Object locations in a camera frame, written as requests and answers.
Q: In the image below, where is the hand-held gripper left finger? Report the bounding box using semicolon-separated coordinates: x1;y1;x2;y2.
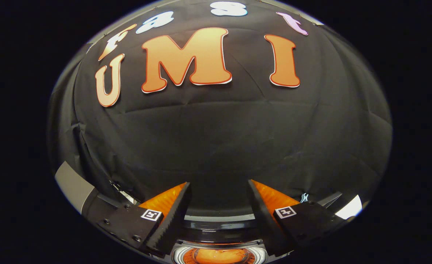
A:
97;182;192;256

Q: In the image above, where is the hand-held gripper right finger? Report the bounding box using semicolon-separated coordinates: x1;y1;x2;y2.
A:
248;179;348;258

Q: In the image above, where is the grey washing machine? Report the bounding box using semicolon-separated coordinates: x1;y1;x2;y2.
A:
171;240;269;264

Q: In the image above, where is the yellow polo shirt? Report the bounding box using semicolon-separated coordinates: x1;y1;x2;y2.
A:
193;248;250;264

